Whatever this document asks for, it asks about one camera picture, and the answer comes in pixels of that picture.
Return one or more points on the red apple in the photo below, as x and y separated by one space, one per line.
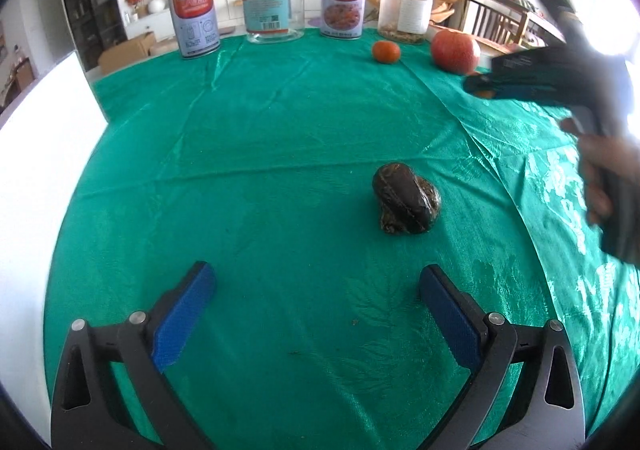
454 52

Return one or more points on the clear jar with gold lid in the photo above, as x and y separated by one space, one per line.
270 3

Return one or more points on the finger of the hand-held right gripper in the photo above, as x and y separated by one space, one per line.
525 90
530 61

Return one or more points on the dark avocado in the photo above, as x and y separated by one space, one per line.
406 197

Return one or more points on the green patterned tablecloth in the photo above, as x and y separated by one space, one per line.
260 190

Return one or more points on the can with food picture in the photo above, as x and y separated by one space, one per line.
342 0

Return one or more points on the grey can with red label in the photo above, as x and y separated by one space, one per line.
195 18

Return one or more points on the plastic jar with black lid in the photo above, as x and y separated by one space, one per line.
405 8

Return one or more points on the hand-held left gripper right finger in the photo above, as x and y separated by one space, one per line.
450 317

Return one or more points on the person's right hand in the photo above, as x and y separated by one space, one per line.
595 170

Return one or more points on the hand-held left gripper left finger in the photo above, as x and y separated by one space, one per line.
184 315

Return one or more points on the cardboard box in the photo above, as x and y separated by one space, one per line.
125 53

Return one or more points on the white television cabinet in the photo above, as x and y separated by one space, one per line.
230 5

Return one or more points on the white board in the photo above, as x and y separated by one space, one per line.
35 190

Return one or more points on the wooden chair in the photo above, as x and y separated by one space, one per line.
495 18

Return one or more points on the small orange tangerine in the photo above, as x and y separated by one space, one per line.
483 93

